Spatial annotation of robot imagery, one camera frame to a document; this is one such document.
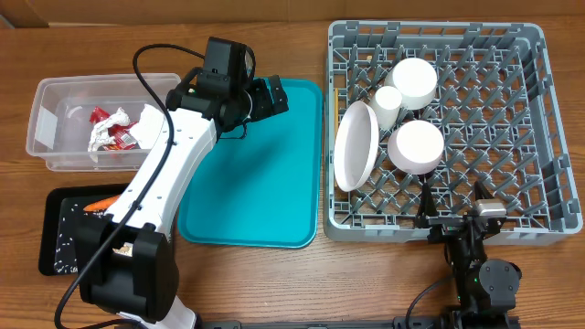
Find pink plate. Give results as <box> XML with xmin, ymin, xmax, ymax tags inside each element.
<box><xmin>334</xmin><ymin>101</ymin><xmax>379</xmax><ymax>192</ymax></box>

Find black plastic tray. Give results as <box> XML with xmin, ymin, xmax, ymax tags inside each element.
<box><xmin>38</xmin><ymin>184</ymin><xmax>128</xmax><ymax>276</ymax></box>

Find white paper cup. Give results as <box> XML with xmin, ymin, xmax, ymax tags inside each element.
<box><xmin>369</xmin><ymin>86</ymin><xmax>402</xmax><ymax>130</ymax></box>

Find spilled rice and nuts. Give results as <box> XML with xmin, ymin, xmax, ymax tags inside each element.
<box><xmin>53</xmin><ymin>197</ymin><xmax>107</xmax><ymax>275</ymax></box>

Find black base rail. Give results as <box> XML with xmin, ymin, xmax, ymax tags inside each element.
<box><xmin>196</xmin><ymin>316</ymin><xmax>521</xmax><ymax>329</ymax></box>

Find wooden chopstick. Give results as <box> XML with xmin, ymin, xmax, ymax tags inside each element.
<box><xmin>334</xmin><ymin>88</ymin><xmax>340</xmax><ymax>136</ymax></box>

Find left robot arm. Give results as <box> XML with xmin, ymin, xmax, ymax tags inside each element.
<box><xmin>70</xmin><ymin>68</ymin><xmax>288</xmax><ymax>328</ymax></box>

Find orange carrot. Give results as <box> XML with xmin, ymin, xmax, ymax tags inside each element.
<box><xmin>83</xmin><ymin>195</ymin><xmax>120</xmax><ymax>212</ymax></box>

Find grey dishwasher rack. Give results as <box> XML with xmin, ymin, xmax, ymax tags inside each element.
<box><xmin>324</xmin><ymin>20</ymin><xmax>583</xmax><ymax>245</ymax></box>

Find teal plastic tray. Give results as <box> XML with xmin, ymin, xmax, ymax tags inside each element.
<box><xmin>176</xmin><ymin>79</ymin><xmax>324</xmax><ymax>249</ymax></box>

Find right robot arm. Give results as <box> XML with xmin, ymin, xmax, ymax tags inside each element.
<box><xmin>404</xmin><ymin>182</ymin><xmax>522</xmax><ymax>328</ymax></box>

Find red snack wrapper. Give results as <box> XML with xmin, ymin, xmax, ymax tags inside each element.
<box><xmin>89</xmin><ymin>106</ymin><xmax>141</xmax><ymax>152</ymax></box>

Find clear plastic bin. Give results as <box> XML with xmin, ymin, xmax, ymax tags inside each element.
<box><xmin>26</xmin><ymin>74</ymin><xmax>156</xmax><ymax>172</ymax></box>

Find white bowl with food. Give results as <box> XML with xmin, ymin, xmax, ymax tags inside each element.
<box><xmin>384</xmin><ymin>58</ymin><xmax>438</xmax><ymax>111</ymax></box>

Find pink bowl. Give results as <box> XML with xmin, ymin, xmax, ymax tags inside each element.
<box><xmin>388</xmin><ymin>120</ymin><xmax>445</xmax><ymax>175</ymax></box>

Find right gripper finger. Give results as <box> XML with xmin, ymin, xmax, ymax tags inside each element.
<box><xmin>473</xmin><ymin>181</ymin><xmax>495</xmax><ymax>201</ymax></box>
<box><xmin>417</xmin><ymin>183</ymin><xmax>438</xmax><ymax>218</ymax></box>

